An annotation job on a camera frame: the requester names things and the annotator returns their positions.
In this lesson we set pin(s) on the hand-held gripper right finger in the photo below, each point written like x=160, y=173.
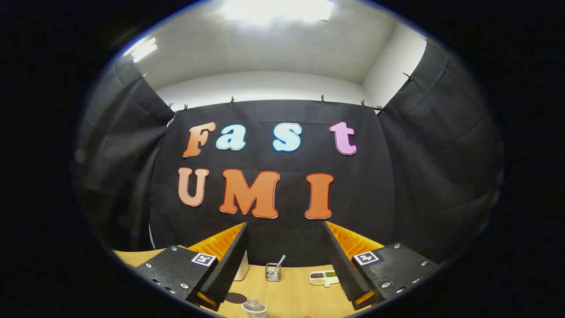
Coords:
x=342, y=265

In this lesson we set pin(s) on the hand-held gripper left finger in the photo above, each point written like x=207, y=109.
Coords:
x=231, y=265

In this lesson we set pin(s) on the dark brown round coaster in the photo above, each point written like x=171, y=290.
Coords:
x=235, y=297

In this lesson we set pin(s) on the clear juice bottle white label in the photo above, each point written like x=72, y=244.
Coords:
x=254, y=308

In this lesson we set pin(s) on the cream white kitchen appliance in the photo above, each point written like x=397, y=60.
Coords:
x=242, y=269

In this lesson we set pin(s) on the white divided dish with beans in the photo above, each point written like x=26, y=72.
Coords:
x=323, y=277

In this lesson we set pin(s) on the wooden table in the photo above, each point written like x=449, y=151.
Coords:
x=291, y=296

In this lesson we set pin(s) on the small ceiling light panel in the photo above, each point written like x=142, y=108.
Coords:
x=144, y=49

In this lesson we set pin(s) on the large ceiling light panel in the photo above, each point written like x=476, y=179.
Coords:
x=278, y=9

